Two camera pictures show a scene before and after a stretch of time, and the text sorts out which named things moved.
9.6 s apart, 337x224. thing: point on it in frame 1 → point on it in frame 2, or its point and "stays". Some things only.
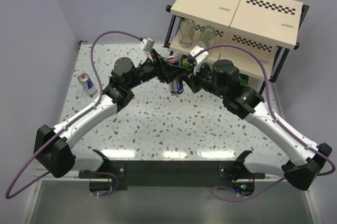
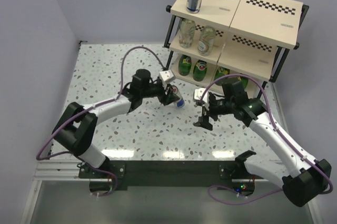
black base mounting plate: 122,174 stays
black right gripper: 192,78 → 204,120
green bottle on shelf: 184,61 stays
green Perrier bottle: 244,79 stays
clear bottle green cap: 187,33 stays
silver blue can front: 87,83 → 180,103
